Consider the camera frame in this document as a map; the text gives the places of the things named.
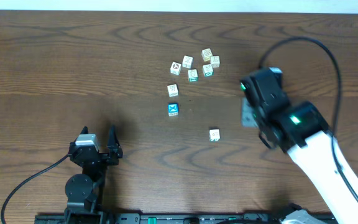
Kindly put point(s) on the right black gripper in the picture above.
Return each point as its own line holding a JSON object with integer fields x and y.
{"x": 247, "y": 98}

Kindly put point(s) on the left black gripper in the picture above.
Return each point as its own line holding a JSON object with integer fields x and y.
{"x": 101, "y": 156}

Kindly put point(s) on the wooden block teal side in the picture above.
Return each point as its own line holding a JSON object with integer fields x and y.
{"x": 214, "y": 135}

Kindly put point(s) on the wooden block green letter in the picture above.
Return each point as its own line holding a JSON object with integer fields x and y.
{"x": 192, "y": 75}

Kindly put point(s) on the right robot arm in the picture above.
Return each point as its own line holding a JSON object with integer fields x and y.
{"x": 302, "y": 133}

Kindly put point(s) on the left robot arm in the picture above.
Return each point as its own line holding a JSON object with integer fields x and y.
{"x": 84, "y": 191}

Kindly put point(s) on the wooden block upper right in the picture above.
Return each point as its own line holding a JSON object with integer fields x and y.
{"x": 215, "y": 61}

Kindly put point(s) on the wooden block teal letter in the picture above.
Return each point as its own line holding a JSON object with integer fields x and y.
{"x": 208, "y": 70}

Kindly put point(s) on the wooden block yellow edge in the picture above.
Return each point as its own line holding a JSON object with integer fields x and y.
{"x": 206, "y": 54}

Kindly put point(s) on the blue letter block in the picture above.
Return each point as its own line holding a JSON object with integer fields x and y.
{"x": 173, "y": 109}

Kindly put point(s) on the wooden block upper left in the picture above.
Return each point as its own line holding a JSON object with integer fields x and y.
{"x": 187, "y": 62}

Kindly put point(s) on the wooden block near blue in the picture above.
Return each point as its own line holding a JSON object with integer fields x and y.
{"x": 172, "y": 90}

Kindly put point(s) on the wooden block red picture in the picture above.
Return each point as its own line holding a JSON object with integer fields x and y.
{"x": 175, "y": 68}

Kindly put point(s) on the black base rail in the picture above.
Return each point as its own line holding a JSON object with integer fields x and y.
{"x": 135, "y": 218}

